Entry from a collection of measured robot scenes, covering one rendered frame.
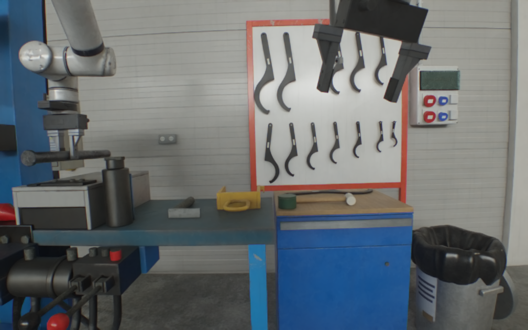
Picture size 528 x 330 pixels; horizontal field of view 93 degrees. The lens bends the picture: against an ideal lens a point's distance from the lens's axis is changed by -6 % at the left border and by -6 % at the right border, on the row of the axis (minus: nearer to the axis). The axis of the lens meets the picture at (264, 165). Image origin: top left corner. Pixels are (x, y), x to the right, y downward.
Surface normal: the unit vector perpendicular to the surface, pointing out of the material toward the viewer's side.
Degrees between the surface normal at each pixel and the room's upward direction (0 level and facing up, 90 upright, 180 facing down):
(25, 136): 90
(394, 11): 113
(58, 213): 90
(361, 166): 90
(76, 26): 143
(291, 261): 90
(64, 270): 41
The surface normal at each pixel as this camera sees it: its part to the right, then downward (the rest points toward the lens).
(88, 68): 0.16, 0.84
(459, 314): -0.44, 0.14
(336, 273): -0.01, 0.09
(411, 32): 0.12, 0.47
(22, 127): 1.00, -0.03
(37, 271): -0.03, -0.59
